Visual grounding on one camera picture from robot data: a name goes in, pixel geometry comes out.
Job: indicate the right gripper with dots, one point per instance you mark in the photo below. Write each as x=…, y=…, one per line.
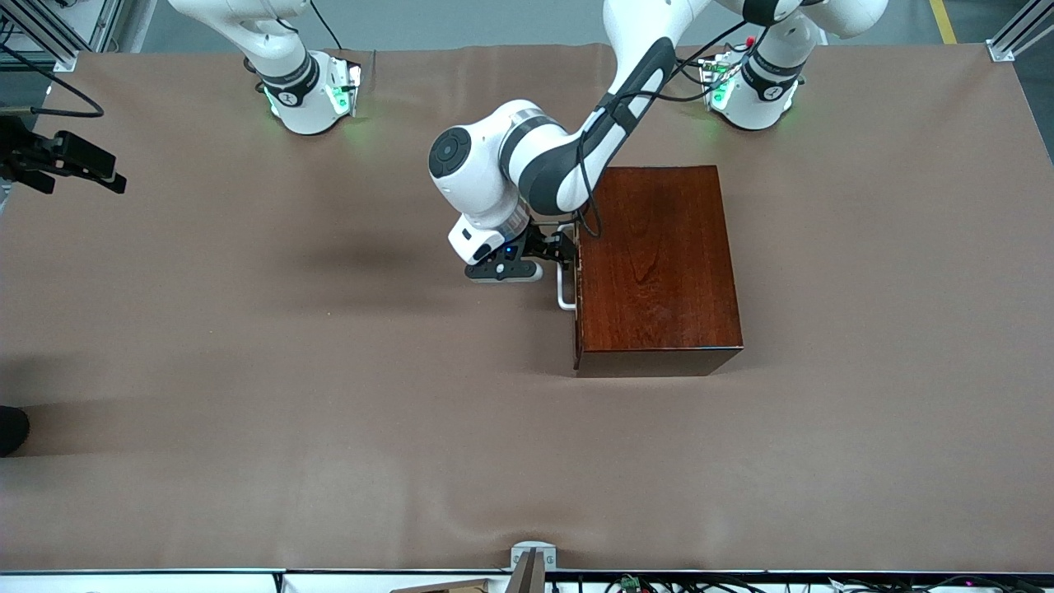
x=33, y=154

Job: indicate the aluminium frame post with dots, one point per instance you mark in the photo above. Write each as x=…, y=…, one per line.
x=49, y=33
x=1017, y=33

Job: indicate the grey metal bracket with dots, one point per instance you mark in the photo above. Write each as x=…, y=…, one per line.
x=531, y=560

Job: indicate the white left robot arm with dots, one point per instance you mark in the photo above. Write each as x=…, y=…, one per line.
x=486, y=173

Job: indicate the dark brown wooden cabinet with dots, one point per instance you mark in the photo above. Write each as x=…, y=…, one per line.
x=659, y=263

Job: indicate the brown cardboard piece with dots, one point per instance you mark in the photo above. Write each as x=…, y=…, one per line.
x=445, y=586

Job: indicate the black round object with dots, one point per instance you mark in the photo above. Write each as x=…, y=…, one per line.
x=10, y=430

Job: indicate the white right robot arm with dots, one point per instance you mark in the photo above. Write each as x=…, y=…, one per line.
x=305, y=107

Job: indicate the brown table cloth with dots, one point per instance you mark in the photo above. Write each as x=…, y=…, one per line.
x=329, y=453

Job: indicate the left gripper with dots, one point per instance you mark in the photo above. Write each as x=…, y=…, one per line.
x=545, y=244

